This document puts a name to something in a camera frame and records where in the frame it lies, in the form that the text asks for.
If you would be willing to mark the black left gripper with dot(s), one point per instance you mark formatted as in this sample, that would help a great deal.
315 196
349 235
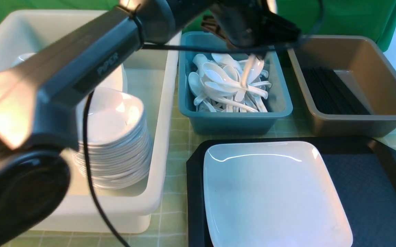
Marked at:
253 26

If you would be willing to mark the white ceramic spoon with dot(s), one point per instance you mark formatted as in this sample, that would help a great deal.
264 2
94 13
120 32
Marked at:
252 70

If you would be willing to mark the white square rice plate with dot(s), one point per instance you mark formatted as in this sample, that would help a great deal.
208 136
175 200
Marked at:
272 194

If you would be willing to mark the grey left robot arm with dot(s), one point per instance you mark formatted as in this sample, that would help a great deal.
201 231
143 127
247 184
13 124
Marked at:
38 97

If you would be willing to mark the pile of white spoons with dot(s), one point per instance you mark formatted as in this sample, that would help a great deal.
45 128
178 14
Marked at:
217 86

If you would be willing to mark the teal plastic bin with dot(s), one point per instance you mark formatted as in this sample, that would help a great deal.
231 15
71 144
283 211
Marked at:
278 104

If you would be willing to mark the bundle of black chopsticks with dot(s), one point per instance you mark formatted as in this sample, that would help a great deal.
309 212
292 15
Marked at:
330 94

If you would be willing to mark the large white plastic tub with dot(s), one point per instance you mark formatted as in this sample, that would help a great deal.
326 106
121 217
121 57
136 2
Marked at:
151 76

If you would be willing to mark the brown plastic bin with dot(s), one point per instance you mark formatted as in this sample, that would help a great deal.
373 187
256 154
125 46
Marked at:
364 70

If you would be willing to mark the green backdrop cloth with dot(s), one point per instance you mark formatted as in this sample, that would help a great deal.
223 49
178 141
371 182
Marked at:
374 19

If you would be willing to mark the stack of white square plates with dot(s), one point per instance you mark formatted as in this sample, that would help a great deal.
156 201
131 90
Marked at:
117 80

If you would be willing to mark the stack of white bowls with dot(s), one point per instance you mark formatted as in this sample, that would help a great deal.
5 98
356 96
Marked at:
119 142

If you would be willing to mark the black serving tray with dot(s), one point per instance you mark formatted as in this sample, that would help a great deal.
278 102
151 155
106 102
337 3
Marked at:
363 169

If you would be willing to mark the green checkered tablecloth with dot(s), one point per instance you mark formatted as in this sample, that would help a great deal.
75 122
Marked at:
168 224

